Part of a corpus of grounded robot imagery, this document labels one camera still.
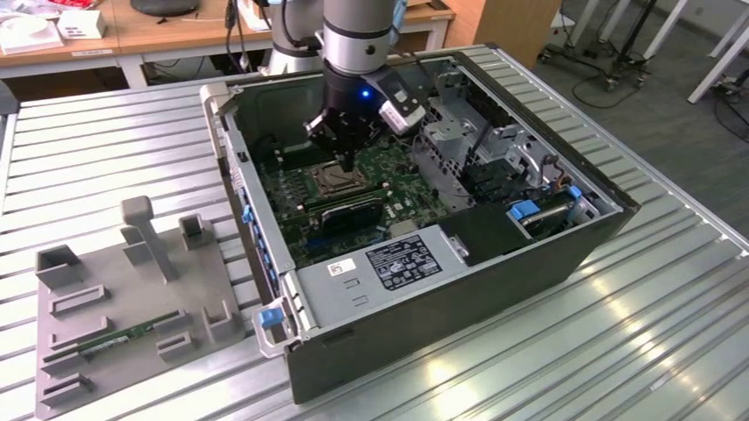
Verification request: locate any metal socket cover frame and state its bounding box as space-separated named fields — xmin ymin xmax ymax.
xmin=309 ymin=156 xmax=380 ymax=199

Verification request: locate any square silver CPU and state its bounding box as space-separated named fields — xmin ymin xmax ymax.
xmin=321 ymin=166 xmax=364 ymax=189

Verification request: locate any black RAM slot bank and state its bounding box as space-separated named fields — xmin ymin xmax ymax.
xmin=300 ymin=186 xmax=393 ymax=215
xmin=273 ymin=143 xmax=340 ymax=172

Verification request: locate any CPU socket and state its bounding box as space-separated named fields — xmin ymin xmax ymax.
xmin=308 ymin=155 xmax=382 ymax=201

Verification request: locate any green motherboard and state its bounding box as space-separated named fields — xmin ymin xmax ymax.
xmin=257 ymin=133 xmax=456 ymax=269

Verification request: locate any silver perforated drive cage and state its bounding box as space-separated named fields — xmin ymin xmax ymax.
xmin=416 ymin=95 xmax=491 ymax=210

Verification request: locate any black disk bay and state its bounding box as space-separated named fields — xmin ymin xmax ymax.
xmin=460 ymin=158 xmax=527 ymax=203

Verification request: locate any white sticker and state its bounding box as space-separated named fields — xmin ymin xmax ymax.
xmin=324 ymin=257 xmax=360 ymax=277

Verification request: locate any wooden cabinet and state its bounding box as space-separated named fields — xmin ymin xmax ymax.
xmin=448 ymin=0 xmax=564 ymax=70

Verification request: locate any black rating label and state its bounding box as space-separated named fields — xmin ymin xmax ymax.
xmin=365 ymin=233 xmax=441 ymax=291

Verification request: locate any black plastic shroud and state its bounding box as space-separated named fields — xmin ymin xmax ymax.
xmin=437 ymin=202 xmax=532 ymax=267

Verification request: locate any long wooden desk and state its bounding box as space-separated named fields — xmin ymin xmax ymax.
xmin=0 ymin=0 xmax=282 ymax=91

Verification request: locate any blue disk carrier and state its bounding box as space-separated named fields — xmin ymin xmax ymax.
xmin=507 ymin=192 xmax=575 ymax=241

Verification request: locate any black monitor base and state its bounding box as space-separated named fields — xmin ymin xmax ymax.
xmin=129 ymin=0 xmax=202 ymax=17

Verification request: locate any grey power supply unit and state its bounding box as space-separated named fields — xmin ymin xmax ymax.
xmin=294 ymin=224 xmax=473 ymax=331

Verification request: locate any blue case latch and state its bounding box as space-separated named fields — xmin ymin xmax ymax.
xmin=256 ymin=308 xmax=285 ymax=331

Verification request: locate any white labelled box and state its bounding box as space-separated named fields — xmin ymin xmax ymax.
xmin=57 ymin=9 xmax=110 ymax=41

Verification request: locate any black wheeled equipment stand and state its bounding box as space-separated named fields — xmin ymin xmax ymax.
xmin=536 ymin=0 xmax=656 ymax=92

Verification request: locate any black open PC case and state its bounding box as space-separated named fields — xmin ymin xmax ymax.
xmin=198 ymin=42 xmax=640 ymax=405

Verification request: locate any grey parts rack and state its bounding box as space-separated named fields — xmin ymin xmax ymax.
xmin=34 ymin=196 xmax=249 ymax=420

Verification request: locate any white tray with plate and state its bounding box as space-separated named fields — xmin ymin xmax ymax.
xmin=0 ymin=15 xmax=66 ymax=57

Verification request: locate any green RAM stick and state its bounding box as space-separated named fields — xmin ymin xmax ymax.
xmin=74 ymin=309 xmax=182 ymax=360

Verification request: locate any white table leg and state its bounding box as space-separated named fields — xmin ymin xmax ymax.
xmin=688 ymin=0 xmax=749 ymax=105

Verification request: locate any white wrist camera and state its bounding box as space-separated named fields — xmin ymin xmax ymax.
xmin=362 ymin=72 xmax=428 ymax=135

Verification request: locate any silver optical bay bracket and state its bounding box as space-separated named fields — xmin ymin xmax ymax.
xmin=434 ymin=69 xmax=471 ymax=103

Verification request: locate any silver metal disk bracket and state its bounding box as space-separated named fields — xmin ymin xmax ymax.
xmin=484 ymin=124 xmax=567 ymax=194

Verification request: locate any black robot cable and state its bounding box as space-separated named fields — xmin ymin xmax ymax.
xmin=225 ymin=0 xmax=254 ymax=74

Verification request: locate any black wire bundle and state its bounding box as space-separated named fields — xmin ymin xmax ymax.
xmin=541 ymin=153 xmax=573 ymax=194

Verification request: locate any grey case handle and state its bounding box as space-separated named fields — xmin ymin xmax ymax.
xmin=250 ymin=294 xmax=294 ymax=360

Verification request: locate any white table frame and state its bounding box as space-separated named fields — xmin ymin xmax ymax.
xmin=553 ymin=0 xmax=690 ymax=61

